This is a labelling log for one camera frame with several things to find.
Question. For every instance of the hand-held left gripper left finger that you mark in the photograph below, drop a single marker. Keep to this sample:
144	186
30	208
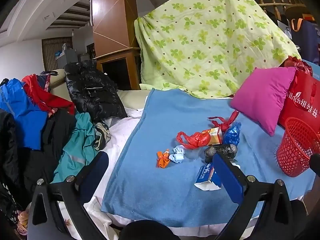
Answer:
93	177

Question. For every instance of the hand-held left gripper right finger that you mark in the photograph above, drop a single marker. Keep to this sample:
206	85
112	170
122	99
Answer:
228	177

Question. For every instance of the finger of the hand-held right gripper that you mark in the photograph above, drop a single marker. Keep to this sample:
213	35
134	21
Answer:
316	164

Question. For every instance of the red plastic mesh basket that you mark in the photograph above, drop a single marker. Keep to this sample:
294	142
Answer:
295	150

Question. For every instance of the black plastic bag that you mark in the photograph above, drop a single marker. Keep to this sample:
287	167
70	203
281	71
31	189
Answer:
221	152

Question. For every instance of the blue plastic bag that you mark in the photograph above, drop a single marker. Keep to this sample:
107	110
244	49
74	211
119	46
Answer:
232	134

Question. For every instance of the yellow and orange box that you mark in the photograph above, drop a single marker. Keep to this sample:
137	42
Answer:
214	136

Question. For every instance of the red ribbon bag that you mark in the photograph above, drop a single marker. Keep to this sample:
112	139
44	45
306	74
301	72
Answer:
222	123

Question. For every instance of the light blue bag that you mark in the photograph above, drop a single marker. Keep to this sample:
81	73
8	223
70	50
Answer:
177	155

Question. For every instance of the orange wrapper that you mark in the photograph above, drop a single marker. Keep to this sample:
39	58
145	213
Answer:
163	159

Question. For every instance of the blue and white carton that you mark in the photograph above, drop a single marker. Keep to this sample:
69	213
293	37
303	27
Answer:
206	177

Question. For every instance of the teal jacket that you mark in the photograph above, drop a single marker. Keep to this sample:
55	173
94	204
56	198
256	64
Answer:
80	145

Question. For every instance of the grey patterned garment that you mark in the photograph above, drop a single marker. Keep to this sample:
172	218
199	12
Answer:
102	135

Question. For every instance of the white bed sheet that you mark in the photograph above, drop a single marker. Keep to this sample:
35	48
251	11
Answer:
117	135

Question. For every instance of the red plastic bag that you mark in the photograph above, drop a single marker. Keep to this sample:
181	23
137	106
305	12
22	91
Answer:
197	140

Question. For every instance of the black garment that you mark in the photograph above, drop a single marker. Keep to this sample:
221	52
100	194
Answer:
37	162

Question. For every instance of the blue blanket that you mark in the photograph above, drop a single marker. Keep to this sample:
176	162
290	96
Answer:
160	192

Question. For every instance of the red tote bag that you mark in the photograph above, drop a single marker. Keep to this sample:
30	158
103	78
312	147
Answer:
302	97

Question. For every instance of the black puffer jacket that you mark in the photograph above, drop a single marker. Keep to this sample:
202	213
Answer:
95	95

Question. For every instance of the pink pillow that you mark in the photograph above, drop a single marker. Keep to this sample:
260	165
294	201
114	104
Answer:
262	97

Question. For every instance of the beige sofa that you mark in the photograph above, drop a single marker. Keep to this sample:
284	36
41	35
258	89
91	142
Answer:
132	98

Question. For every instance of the dark floral cloth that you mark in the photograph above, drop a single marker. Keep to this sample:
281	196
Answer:
10	205

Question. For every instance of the red jacket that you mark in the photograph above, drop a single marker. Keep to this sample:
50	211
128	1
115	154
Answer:
47	97

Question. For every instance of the light blue flat box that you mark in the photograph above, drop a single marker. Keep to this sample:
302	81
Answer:
313	68

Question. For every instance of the blue jacket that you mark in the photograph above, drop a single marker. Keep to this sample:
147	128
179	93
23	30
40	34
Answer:
22	110

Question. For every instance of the wooden cabinet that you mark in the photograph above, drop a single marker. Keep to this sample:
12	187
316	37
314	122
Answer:
117	70

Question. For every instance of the wooden lattice door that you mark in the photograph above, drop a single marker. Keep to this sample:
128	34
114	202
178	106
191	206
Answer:
50	52

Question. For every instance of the green clover quilt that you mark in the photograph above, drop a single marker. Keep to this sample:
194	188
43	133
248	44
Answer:
212	42

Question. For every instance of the wooden column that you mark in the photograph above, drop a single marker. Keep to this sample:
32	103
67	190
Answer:
112	17

